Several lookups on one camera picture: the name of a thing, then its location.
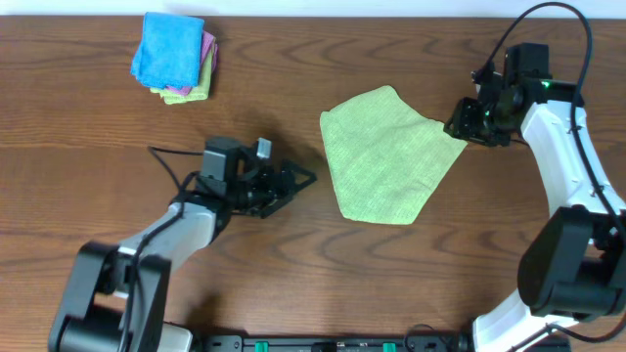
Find folded light green cloth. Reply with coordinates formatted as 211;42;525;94
150;45;218;105

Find green microfiber cloth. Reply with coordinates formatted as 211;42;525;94
320;85;467;225

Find folded blue cloth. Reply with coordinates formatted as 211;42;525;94
130;12;204;89

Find folded purple cloth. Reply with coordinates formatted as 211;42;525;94
166;31;217;97

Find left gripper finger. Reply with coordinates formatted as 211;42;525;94
259;189;297;219
281;159;317;189

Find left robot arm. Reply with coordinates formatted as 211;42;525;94
48;156;316;352

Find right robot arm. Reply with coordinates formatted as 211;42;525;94
444;69;625;351

